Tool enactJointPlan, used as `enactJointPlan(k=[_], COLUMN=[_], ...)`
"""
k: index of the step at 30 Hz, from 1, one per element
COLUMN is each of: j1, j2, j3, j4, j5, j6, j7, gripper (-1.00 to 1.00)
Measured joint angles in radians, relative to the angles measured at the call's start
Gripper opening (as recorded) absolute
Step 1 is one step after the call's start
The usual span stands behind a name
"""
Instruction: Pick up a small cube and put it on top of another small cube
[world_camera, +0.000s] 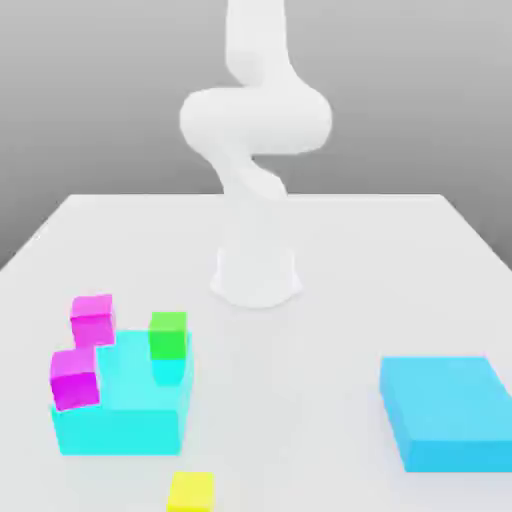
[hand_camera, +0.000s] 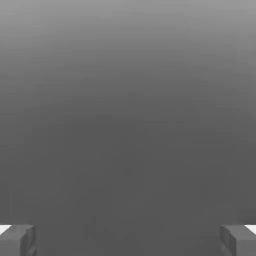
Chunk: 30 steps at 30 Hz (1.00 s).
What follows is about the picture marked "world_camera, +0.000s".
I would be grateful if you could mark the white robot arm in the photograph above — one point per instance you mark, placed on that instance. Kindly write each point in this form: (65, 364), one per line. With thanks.
(256, 120)

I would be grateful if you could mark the small green cube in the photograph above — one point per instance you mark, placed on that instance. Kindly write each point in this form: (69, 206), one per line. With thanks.
(168, 336)

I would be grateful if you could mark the small magenta cube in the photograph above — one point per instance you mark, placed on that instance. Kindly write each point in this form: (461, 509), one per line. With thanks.
(73, 380)
(92, 321)

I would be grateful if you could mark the small yellow cube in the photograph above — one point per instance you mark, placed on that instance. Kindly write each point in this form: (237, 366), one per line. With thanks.
(190, 492)

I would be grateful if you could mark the large cyan box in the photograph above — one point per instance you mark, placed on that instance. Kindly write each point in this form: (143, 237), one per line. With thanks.
(132, 408)

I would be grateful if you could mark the large blue box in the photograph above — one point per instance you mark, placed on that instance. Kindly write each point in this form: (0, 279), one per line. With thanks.
(448, 412)

